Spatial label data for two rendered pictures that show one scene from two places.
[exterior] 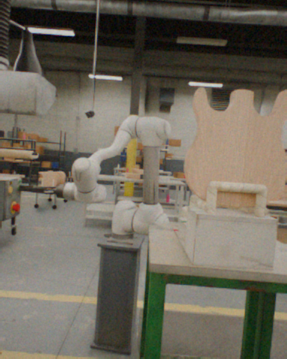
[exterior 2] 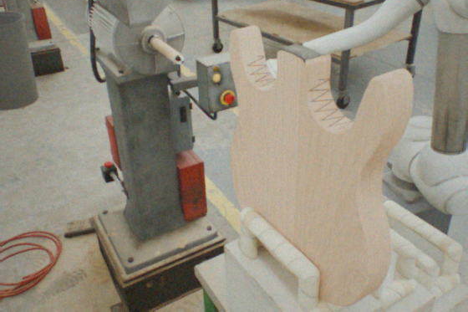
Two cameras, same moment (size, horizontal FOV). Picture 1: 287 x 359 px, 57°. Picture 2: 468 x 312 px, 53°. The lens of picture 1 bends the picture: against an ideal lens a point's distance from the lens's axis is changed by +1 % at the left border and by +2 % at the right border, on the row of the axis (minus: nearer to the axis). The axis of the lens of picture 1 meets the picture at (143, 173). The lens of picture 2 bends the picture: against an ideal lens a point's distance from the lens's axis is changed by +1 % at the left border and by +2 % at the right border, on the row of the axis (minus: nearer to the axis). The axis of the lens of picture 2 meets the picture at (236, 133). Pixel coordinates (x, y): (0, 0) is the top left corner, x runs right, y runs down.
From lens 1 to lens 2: 1.08 m
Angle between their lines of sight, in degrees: 63
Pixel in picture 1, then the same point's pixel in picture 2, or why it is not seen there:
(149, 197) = (436, 136)
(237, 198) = not seen: hidden behind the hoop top
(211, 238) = (240, 291)
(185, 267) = (217, 301)
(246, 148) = (297, 181)
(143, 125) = not seen: outside the picture
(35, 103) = (127, 12)
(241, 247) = not seen: outside the picture
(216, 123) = (256, 109)
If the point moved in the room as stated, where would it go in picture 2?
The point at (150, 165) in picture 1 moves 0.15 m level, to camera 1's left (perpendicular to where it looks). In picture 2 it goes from (441, 74) to (399, 58)
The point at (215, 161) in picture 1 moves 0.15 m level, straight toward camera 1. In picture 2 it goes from (259, 176) to (173, 192)
